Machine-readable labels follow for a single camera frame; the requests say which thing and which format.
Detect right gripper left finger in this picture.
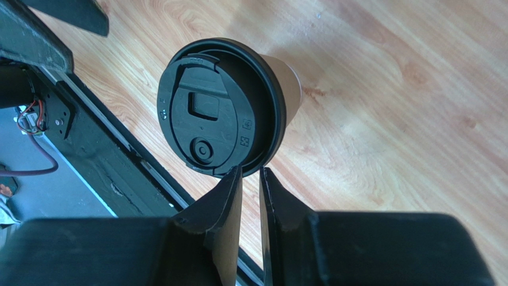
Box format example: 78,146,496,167
1,166,242,285

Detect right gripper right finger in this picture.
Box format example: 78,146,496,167
259,167,495,285

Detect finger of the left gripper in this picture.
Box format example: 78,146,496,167
22,0,109,37

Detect black cup lid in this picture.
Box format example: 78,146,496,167
157,38,289,178

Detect brown paper cup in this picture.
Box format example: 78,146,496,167
261,54,302,126

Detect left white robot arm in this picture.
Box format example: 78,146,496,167
1,1,109,108

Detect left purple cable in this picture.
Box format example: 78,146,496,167
0,132,60,178

